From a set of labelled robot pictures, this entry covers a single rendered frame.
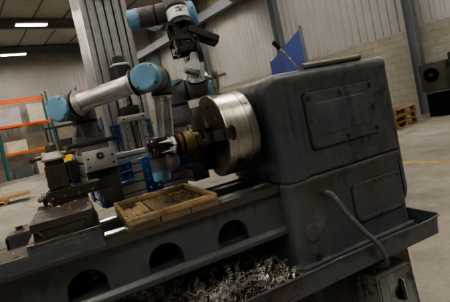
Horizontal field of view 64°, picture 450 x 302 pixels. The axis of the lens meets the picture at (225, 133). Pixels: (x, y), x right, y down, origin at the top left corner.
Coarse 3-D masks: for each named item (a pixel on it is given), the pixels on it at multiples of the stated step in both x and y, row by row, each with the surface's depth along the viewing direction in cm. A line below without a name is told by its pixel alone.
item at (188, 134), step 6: (186, 132) 131; (192, 132) 131; (180, 138) 129; (186, 138) 129; (192, 138) 130; (180, 144) 128; (186, 144) 129; (192, 144) 130; (180, 150) 129; (186, 150) 131; (192, 150) 131
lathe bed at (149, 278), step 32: (224, 192) 144; (256, 192) 125; (160, 224) 112; (192, 224) 117; (256, 224) 126; (96, 256) 106; (128, 256) 109; (160, 256) 121; (192, 256) 117; (224, 256) 120; (0, 288) 96; (32, 288) 99; (64, 288) 102; (96, 288) 110; (128, 288) 108
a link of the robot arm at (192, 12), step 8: (192, 8) 165; (192, 16) 165; (192, 24) 169; (192, 80) 189; (200, 80) 189; (208, 80) 193; (192, 88) 192; (200, 88) 192; (208, 88) 193; (192, 96) 194; (200, 96) 196
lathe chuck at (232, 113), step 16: (208, 96) 132; (224, 96) 131; (208, 112) 135; (224, 112) 125; (240, 112) 127; (224, 128) 124; (240, 128) 125; (224, 144) 127; (240, 144) 125; (224, 160) 131
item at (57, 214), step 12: (72, 204) 115; (84, 204) 111; (36, 216) 107; (48, 216) 103; (60, 216) 99; (72, 216) 100; (84, 216) 101; (36, 228) 96; (48, 228) 97; (60, 228) 98; (72, 228) 100; (36, 240) 96
